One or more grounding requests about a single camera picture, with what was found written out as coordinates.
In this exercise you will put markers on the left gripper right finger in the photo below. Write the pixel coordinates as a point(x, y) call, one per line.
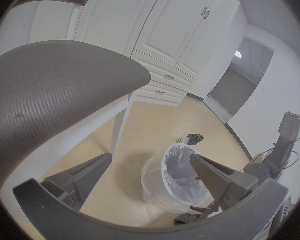
point(222, 181)

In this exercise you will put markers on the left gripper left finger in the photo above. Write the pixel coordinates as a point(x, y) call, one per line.
point(90, 179)

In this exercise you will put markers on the clear plastic bag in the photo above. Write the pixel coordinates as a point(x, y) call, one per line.
point(150, 184)

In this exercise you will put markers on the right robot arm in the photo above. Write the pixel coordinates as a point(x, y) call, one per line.
point(288, 126)

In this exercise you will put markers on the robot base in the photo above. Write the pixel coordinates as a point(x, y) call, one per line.
point(186, 219)

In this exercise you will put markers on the crumpled black plastic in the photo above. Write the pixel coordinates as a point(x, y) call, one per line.
point(195, 139)

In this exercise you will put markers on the grey curtain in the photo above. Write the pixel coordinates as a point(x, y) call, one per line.
point(232, 94)

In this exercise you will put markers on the white chair dark grey seat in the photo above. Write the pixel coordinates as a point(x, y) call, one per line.
point(52, 84)

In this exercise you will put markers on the ceiling light panel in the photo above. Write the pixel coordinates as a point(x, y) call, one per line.
point(238, 54)

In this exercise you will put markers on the white wardrobe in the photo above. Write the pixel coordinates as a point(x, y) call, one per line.
point(170, 34)

